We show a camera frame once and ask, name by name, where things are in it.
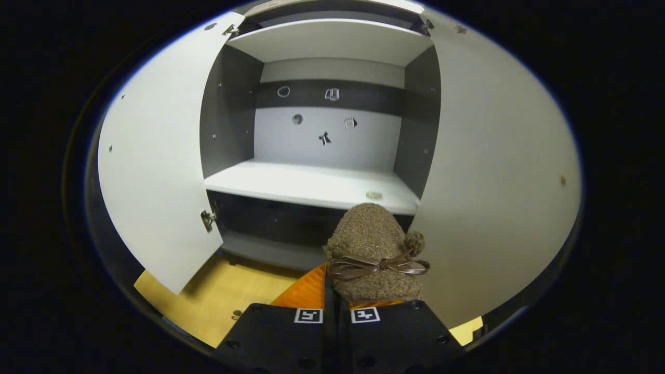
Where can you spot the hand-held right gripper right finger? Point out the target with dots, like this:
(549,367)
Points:
(395,337)

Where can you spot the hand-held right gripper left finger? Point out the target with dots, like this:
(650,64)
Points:
(280,337)

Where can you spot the brown fuzzy shoe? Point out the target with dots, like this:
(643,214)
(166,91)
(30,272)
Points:
(369,228)

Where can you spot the grey shoe cabinet door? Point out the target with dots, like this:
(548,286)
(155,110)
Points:
(156,156)
(493,182)

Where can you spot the grey shoe cabinet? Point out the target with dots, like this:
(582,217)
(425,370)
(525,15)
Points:
(311,140)

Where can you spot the white cabinet shelf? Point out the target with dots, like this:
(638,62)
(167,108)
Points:
(332,44)
(291,182)

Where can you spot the small round disc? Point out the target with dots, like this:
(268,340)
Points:
(373,195)

